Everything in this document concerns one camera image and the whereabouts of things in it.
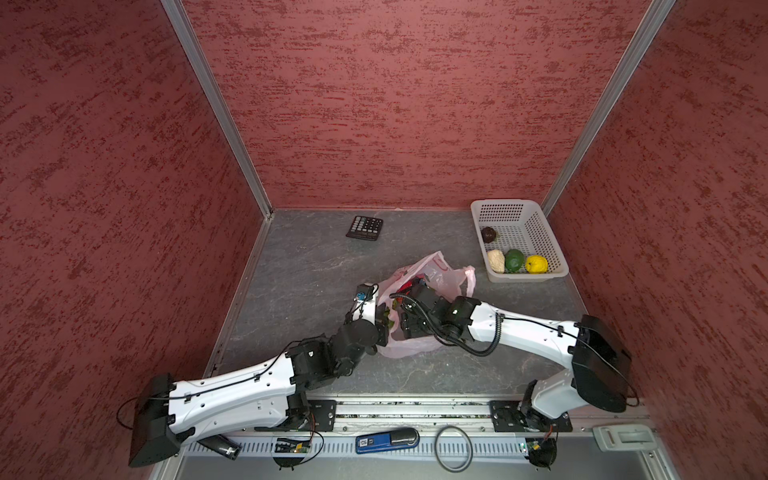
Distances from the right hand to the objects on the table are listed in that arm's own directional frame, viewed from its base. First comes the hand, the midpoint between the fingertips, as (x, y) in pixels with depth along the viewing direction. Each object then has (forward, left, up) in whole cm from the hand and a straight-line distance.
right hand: (412, 330), depth 82 cm
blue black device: (-25, +7, -2) cm, 26 cm away
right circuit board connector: (-28, -30, -9) cm, 42 cm away
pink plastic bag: (+15, -9, +5) cm, 18 cm away
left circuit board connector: (-26, +32, -11) cm, 43 cm away
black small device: (-25, +46, -4) cm, 53 cm away
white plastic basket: (+45, -48, -7) cm, 66 cm away
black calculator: (+44, +15, -5) cm, 46 cm away
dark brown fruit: (+36, -31, -2) cm, 47 cm away
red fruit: (+5, +2, +16) cm, 17 cm away
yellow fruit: (+22, -44, -2) cm, 49 cm away
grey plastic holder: (-26, -50, -5) cm, 57 cm away
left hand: (+1, +7, +11) cm, 13 cm away
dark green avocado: (+24, -37, -2) cm, 44 cm away
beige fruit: (+25, -31, -2) cm, 40 cm away
